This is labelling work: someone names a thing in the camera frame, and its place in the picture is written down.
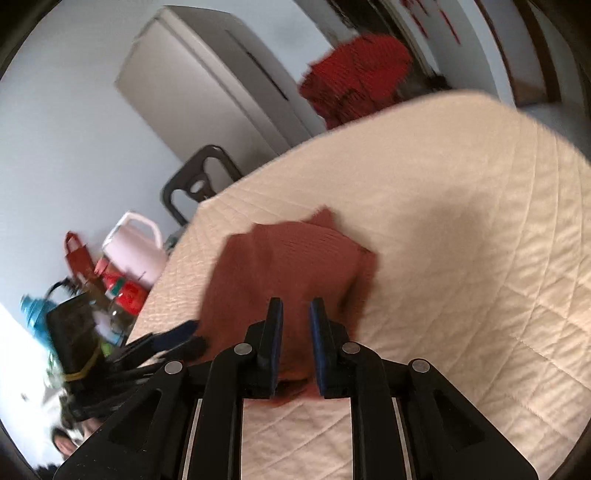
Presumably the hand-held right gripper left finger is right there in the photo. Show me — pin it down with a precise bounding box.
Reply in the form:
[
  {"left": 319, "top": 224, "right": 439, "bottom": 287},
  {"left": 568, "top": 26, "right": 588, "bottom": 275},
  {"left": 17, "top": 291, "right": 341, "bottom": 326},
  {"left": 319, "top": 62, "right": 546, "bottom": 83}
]
[{"left": 53, "top": 298, "right": 283, "bottom": 480}]

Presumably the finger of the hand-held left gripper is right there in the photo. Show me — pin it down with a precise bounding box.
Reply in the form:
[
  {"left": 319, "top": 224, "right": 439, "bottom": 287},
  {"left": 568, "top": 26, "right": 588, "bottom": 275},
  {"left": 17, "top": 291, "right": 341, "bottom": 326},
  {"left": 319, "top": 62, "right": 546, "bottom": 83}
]
[
  {"left": 110, "top": 335, "right": 208, "bottom": 372},
  {"left": 124, "top": 320, "right": 200, "bottom": 357}
]

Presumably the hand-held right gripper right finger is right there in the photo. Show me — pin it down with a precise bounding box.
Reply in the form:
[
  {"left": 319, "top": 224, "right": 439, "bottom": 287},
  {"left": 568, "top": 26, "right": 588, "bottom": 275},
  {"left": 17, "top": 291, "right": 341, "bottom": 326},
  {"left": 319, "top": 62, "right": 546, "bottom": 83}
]
[{"left": 308, "top": 298, "right": 540, "bottom": 480}]

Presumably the rust red knit sweater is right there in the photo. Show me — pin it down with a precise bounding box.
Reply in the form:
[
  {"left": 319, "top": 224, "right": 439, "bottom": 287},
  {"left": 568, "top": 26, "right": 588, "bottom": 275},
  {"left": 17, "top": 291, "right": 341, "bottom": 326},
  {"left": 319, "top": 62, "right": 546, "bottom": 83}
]
[{"left": 198, "top": 207, "right": 380, "bottom": 409}]

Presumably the blue plastic container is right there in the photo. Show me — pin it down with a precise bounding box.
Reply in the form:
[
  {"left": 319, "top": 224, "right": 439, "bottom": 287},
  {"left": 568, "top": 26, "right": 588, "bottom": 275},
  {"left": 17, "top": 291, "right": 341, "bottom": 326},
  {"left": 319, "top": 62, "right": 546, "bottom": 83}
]
[{"left": 19, "top": 295, "right": 62, "bottom": 352}]

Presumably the glass jar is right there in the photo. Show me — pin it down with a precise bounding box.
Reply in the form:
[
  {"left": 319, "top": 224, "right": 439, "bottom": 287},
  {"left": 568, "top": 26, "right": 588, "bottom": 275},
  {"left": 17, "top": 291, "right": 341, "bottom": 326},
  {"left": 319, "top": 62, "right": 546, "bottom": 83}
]
[{"left": 107, "top": 307, "right": 136, "bottom": 339}]

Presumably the red tin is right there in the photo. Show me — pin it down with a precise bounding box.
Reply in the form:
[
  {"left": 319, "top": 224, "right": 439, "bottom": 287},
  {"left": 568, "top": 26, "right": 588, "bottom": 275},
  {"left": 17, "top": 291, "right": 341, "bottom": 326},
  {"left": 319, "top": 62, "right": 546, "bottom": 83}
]
[{"left": 110, "top": 281, "right": 149, "bottom": 318}]

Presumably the red gift bag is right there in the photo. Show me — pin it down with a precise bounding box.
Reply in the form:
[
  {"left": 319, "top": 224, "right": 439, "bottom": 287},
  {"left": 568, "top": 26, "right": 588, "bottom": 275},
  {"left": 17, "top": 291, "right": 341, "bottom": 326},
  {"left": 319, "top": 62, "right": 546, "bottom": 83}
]
[{"left": 64, "top": 232, "right": 96, "bottom": 278}]

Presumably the pink electric kettle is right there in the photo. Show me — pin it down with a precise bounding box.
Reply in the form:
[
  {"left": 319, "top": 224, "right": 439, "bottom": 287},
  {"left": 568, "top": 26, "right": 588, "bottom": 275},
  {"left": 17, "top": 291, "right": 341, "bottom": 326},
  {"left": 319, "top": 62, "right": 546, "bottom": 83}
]
[{"left": 102, "top": 211, "right": 168, "bottom": 291}]

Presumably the person's head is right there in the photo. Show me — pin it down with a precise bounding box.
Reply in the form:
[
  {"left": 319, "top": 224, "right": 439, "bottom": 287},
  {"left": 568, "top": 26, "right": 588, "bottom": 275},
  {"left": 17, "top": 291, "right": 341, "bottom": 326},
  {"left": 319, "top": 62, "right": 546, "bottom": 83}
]
[{"left": 52, "top": 427, "right": 87, "bottom": 463}]

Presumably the black chair back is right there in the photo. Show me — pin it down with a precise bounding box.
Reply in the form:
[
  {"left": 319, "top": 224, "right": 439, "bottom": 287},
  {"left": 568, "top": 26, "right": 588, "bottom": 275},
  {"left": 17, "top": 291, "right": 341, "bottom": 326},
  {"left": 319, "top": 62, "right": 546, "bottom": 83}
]
[{"left": 161, "top": 144, "right": 243, "bottom": 227}]

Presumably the beige quilted blanket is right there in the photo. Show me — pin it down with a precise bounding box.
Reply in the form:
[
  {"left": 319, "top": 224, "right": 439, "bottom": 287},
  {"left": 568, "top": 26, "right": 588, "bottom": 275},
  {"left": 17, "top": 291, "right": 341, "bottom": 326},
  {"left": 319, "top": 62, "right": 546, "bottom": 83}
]
[{"left": 124, "top": 90, "right": 591, "bottom": 480}]

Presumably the beige cabinet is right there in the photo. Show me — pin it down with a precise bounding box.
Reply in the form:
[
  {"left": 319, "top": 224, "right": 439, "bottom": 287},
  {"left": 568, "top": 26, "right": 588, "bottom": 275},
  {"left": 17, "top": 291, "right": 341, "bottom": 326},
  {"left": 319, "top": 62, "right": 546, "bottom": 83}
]
[{"left": 115, "top": 6, "right": 320, "bottom": 172}]

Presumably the red knitted cloth pile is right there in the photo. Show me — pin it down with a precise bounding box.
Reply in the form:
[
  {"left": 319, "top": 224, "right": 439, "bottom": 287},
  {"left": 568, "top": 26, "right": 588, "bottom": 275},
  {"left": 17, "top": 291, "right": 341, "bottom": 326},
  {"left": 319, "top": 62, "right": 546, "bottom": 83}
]
[{"left": 299, "top": 33, "right": 414, "bottom": 131}]

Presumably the wooden chair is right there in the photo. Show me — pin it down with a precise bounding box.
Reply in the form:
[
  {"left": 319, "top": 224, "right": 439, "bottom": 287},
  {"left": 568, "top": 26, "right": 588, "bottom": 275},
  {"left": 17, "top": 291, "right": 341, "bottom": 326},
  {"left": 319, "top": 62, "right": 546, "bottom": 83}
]
[{"left": 480, "top": 0, "right": 563, "bottom": 108}]

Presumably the red wall decoration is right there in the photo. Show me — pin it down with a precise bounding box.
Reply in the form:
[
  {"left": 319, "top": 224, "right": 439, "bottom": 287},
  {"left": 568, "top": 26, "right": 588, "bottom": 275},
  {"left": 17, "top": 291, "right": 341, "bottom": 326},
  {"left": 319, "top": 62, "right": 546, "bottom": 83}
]
[{"left": 399, "top": 0, "right": 463, "bottom": 45}]

